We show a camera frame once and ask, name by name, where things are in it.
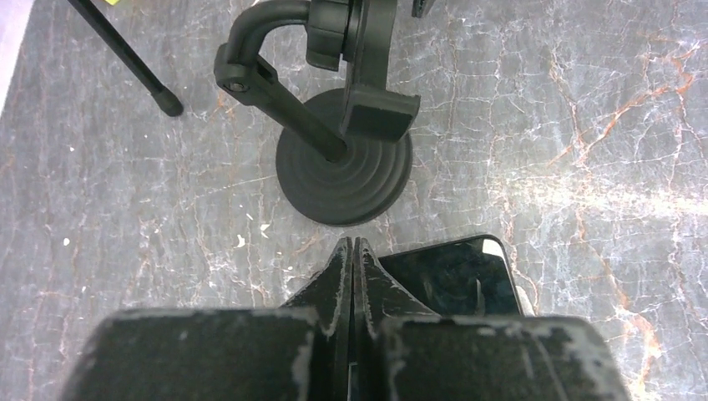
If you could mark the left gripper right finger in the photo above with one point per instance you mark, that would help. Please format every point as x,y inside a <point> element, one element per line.
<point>376,295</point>

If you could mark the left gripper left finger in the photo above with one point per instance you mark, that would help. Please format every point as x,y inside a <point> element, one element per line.
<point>329,293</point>

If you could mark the black smartphone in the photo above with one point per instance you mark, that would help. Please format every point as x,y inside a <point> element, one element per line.
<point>469,276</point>

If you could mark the black round-base phone stand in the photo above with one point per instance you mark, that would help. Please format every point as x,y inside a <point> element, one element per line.
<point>345,155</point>

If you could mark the black music stand tripod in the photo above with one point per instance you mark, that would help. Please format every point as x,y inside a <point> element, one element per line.
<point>167,101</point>

